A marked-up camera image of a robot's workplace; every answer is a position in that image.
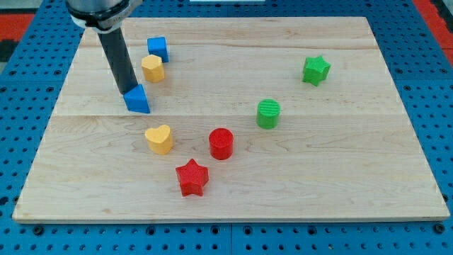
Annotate red star block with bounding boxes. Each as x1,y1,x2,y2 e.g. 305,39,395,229
176,159,210,196

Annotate blue cube block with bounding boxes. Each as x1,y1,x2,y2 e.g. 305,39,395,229
147,37,169,63

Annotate yellow hexagon block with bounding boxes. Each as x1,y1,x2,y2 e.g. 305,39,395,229
142,55,165,83

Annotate wooden board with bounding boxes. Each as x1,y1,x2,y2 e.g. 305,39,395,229
13,17,449,224

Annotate blue triangle block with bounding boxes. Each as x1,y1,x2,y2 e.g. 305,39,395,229
123,84,151,113

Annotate yellow heart block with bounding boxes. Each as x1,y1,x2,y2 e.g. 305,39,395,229
144,125,173,155

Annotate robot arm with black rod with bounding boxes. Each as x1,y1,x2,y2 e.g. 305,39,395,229
65,0,142,95

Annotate green star block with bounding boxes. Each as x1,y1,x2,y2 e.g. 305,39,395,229
302,55,331,86

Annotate red cylinder block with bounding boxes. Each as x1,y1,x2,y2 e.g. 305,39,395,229
209,127,234,160

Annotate green cylinder block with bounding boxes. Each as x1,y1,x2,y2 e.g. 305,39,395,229
256,98,281,130

